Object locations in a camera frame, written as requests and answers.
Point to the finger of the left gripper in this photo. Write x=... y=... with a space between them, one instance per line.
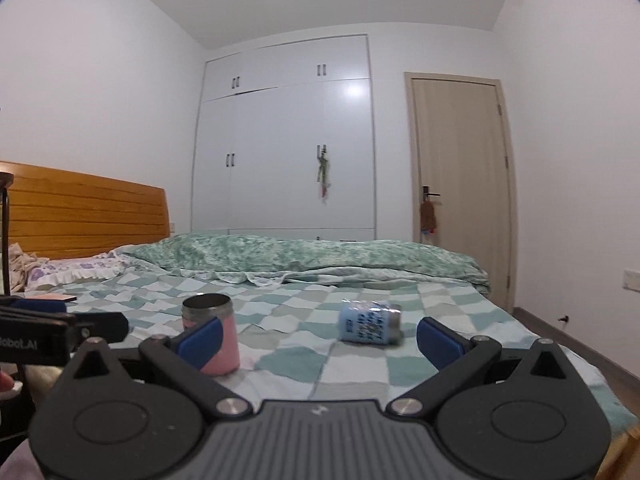
x=109 y=326

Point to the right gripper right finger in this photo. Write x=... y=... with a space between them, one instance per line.
x=460 y=363

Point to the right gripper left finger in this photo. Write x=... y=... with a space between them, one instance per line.
x=178 y=363

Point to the pink steel cup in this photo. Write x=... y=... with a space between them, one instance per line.
x=211 y=344

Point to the blue printed cup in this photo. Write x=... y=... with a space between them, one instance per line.
x=370 y=322

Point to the person's hand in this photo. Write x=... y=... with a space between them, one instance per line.
x=11 y=384

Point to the purple floral pillow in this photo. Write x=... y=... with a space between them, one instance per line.
x=55 y=273

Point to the checkered green bed blanket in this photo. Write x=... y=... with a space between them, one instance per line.
x=288 y=332

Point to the wooden headboard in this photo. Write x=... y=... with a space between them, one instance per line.
x=61 y=214

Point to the green floral duvet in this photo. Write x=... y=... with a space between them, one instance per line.
x=268 y=261

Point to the beige wooden door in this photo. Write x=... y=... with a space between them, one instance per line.
x=461 y=162

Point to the hanging ornament on wardrobe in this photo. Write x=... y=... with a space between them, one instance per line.
x=323 y=171

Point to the white wardrobe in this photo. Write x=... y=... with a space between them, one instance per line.
x=262 y=115

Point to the brown plush on door handle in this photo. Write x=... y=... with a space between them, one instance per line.
x=428 y=220

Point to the wall socket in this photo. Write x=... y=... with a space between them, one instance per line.
x=631 y=280

